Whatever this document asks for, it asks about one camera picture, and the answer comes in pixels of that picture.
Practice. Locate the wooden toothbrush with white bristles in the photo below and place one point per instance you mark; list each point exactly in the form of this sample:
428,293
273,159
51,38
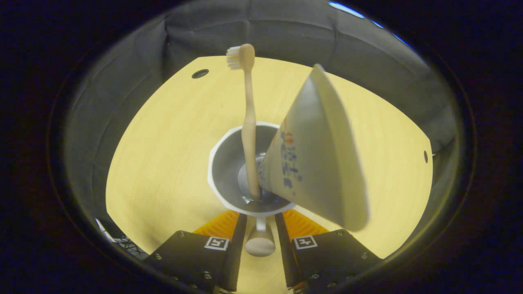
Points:
249,122

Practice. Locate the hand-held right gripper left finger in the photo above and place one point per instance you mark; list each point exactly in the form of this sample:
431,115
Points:
237,253

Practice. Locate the black backdrop cloth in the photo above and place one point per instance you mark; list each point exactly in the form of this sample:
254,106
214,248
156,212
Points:
245,24

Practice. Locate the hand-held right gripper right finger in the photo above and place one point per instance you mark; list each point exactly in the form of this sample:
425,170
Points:
286,253

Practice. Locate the white toothpaste tube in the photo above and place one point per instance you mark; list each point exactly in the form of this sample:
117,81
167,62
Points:
318,163

